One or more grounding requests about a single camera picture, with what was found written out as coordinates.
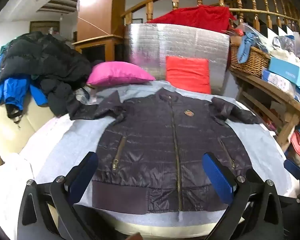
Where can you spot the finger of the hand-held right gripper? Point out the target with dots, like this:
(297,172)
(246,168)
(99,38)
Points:
(293,167)

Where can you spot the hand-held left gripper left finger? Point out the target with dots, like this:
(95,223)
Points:
(82,177)

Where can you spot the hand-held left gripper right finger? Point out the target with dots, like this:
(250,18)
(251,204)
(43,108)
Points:
(217,177)

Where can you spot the dark quilted zip jacket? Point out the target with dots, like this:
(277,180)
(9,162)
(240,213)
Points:
(165,140)

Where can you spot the grey blanket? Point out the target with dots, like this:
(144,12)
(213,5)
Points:
(72,140)

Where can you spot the white sheet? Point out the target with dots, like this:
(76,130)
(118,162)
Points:
(15,170)

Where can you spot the wooden side table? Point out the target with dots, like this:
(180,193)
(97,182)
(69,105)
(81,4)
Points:
(272,92)

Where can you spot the white patterned box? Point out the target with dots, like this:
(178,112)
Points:
(277,81)

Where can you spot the cream sofa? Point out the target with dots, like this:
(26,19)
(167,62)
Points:
(7,132)

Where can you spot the blue cardboard box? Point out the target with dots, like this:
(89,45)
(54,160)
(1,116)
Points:
(288,71)

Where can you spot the red-orange pillow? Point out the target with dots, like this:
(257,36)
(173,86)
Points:
(187,73)

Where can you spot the pink pillow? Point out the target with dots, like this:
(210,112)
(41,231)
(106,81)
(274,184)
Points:
(117,73)

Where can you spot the blue jacket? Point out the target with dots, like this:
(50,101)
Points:
(12,87)

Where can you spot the wicker basket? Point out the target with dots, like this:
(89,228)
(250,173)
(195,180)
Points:
(250,60)

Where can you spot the black puffer jacket pile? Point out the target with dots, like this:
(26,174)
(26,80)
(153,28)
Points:
(45,62)

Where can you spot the clear plastic bag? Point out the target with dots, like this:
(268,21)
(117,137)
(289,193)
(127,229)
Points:
(283,43)

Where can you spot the light blue cloth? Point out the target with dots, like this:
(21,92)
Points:
(248,43)

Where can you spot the silver foil insulation mat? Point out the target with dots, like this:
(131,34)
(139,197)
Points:
(160,45)

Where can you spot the red blanket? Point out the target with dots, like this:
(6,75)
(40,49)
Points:
(197,17)

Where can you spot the wooden stair banister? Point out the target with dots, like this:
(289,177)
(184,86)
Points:
(240,2)

